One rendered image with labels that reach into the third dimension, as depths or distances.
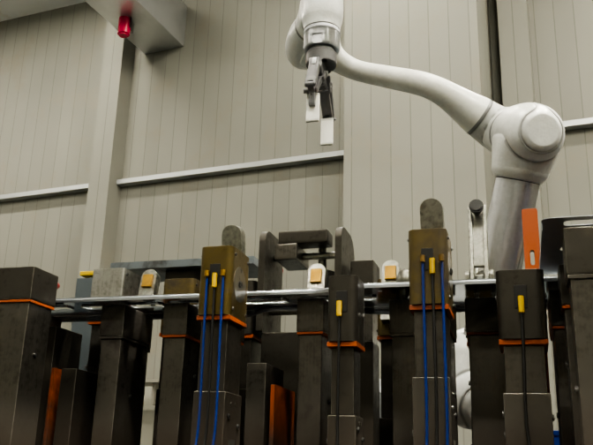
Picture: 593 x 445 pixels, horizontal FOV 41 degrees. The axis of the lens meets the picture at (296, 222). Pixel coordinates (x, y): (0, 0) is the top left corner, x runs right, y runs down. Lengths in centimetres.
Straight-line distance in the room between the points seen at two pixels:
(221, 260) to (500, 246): 76
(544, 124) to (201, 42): 883
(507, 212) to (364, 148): 599
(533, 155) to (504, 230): 18
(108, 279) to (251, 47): 838
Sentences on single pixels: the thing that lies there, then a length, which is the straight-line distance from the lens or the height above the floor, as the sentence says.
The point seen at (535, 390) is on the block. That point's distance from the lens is 117.
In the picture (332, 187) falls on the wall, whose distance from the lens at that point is 879.
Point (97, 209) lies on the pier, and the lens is 990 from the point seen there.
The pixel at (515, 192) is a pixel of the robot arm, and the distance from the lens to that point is 183.
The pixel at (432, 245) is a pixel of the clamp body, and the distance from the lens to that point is 119.
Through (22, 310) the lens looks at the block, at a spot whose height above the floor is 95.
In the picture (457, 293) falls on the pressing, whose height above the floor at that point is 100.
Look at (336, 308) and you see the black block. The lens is 123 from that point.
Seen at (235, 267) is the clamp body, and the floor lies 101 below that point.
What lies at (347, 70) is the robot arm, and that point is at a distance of 210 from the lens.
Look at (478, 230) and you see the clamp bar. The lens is 161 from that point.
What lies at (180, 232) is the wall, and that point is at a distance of 946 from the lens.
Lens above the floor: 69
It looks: 18 degrees up
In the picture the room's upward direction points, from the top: 2 degrees clockwise
